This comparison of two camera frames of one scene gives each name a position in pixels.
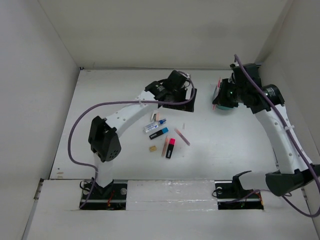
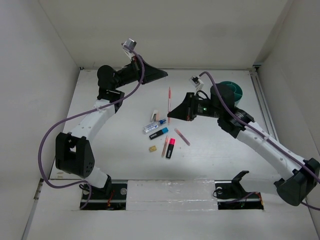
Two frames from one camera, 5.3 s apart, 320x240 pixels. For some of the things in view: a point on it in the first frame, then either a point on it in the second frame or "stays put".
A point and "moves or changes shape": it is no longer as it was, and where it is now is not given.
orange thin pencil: (165, 146) stays put
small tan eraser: (152, 148) stays put
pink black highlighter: (170, 148) stays put
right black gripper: (221, 99) to (185, 110)
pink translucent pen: (182, 136) stays put
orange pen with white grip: (214, 106) moves or changes shape
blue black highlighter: (158, 133) stays put
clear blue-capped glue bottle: (153, 125) stays put
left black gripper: (187, 106) to (151, 73)
